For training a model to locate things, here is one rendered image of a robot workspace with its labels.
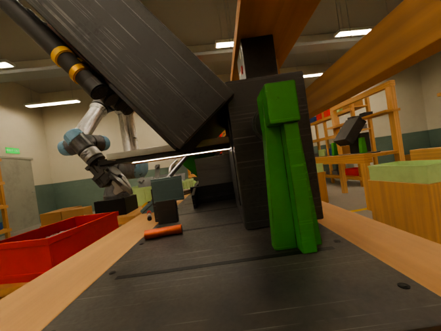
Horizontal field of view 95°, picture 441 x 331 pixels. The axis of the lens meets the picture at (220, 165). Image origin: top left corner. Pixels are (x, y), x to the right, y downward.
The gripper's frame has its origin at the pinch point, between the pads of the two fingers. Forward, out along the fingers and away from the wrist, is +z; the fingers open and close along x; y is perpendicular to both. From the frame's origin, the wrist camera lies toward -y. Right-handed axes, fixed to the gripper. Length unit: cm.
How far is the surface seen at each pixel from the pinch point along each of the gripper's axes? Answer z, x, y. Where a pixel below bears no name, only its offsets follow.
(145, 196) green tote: -7, -85, 30
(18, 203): -310, -502, 478
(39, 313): 16, 60, -5
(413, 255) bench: 48, 55, -47
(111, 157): -4.0, 29.6, -14.7
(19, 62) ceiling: -559, -457, 176
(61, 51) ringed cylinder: -22, 43, -27
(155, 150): 2.9, 29.6, -25.0
